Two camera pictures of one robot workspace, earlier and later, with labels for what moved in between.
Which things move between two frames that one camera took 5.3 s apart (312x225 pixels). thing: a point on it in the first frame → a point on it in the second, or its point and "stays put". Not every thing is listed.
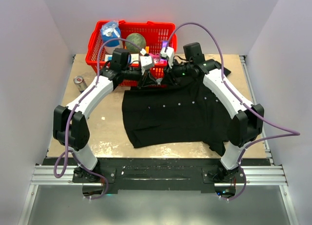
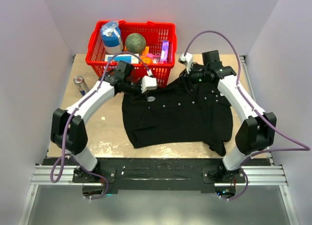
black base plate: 126,176 stays put
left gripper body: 133,73 → 133,89
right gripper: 170,74 → 187,81
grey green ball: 138,39 stays put
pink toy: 156,57 stays put
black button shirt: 185,110 stays put
